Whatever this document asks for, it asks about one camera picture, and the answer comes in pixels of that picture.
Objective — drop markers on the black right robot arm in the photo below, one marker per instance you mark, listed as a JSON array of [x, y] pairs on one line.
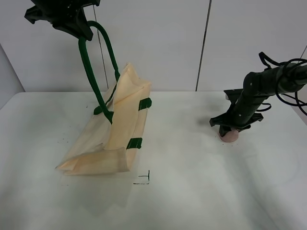
[[258, 87]]

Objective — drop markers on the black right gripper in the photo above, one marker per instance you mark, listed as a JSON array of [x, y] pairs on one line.
[[241, 113]]

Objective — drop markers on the cream linen bag green handles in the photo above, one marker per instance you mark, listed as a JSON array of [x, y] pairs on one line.
[[109, 142]]

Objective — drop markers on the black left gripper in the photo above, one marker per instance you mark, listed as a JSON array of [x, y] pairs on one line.
[[64, 15]]

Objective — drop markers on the pink peach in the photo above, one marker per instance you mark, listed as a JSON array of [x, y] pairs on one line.
[[230, 136]]

